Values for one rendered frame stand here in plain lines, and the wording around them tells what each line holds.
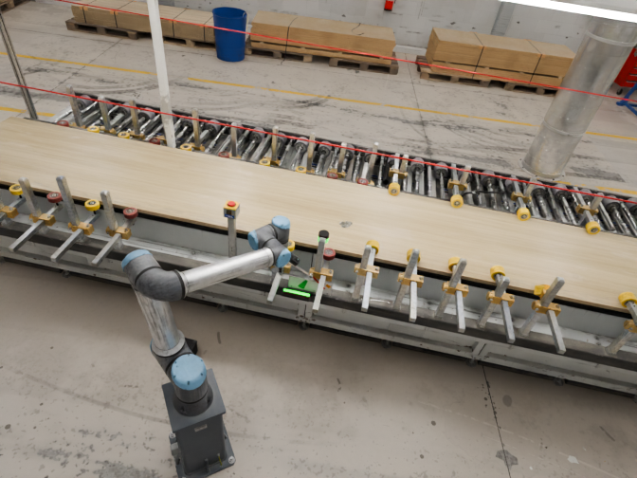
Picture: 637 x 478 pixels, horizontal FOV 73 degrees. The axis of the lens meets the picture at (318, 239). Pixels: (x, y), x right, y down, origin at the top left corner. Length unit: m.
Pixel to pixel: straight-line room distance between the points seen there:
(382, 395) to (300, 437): 0.63
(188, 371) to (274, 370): 1.10
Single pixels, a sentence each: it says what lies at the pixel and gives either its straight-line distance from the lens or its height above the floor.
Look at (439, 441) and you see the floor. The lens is 3.07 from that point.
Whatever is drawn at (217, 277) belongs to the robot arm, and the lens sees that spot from 1.76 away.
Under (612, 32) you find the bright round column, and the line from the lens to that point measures 5.52.
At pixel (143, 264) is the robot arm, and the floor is 1.45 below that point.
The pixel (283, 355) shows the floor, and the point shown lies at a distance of 3.15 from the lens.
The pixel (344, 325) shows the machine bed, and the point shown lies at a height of 0.16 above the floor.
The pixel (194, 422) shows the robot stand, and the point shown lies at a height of 0.60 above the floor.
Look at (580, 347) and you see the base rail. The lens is 2.98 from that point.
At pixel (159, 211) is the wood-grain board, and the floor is 0.90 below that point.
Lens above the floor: 2.64
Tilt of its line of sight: 41 degrees down
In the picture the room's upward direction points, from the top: 8 degrees clockwise
